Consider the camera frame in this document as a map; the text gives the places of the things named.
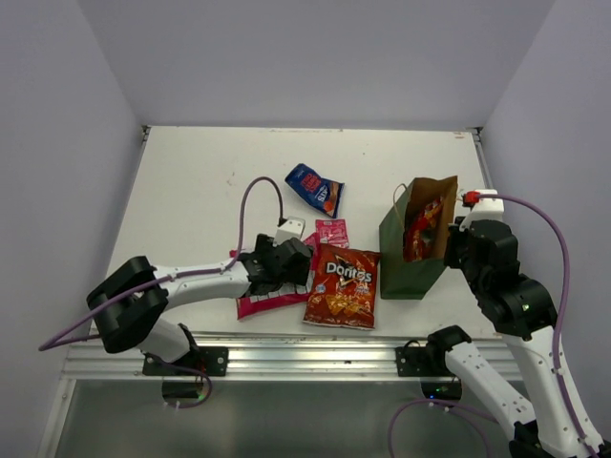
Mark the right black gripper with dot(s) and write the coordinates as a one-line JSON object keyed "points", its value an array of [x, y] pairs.
{"points": [[454, 234]]}

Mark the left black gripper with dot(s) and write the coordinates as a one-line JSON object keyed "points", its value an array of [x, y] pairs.
{"points": [[263, 244]]}

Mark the large pink snack bag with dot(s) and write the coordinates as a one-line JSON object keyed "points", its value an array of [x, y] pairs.
{"points": [[287, 295]]}

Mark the red snack mix bag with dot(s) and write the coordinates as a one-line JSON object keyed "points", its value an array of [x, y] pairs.
{"points": [[421, 234]]}

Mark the green paper bag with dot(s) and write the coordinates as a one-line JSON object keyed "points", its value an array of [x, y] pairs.
{"points": [[399, 279]]}

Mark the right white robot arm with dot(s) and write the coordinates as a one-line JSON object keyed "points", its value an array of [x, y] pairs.
{"points": [[550, 420]]}

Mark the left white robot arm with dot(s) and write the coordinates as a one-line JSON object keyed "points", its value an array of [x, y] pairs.
{"points": [[128, 306]]}

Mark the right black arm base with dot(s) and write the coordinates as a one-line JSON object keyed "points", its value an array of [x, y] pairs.
{"points": [[429, 360]]}

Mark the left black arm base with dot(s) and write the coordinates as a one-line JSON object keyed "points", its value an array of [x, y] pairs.
{"points": [[200, 360]]}

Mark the red Doritos bag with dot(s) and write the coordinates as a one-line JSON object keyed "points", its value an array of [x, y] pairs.
{"points": [[344, 288]]}

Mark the blue chips bag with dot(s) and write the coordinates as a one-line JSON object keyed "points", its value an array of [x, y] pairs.
{"points": [[320, 193]]}

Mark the small pink candy packet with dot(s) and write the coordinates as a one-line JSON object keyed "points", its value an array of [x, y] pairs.
{"points": [[333, 232]]}

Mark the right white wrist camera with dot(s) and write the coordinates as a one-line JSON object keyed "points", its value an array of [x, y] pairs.
{"points": [[483, 205]]}

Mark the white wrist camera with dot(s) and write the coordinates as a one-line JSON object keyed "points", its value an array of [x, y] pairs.
{"points": [[290, 228], [483, 205]]}

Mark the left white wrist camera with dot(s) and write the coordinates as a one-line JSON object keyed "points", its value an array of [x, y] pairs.
{"points": [[290, 228]]}

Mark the aluminium front rail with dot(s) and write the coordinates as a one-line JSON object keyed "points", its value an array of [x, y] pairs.
{"points": [[260, 357]]}

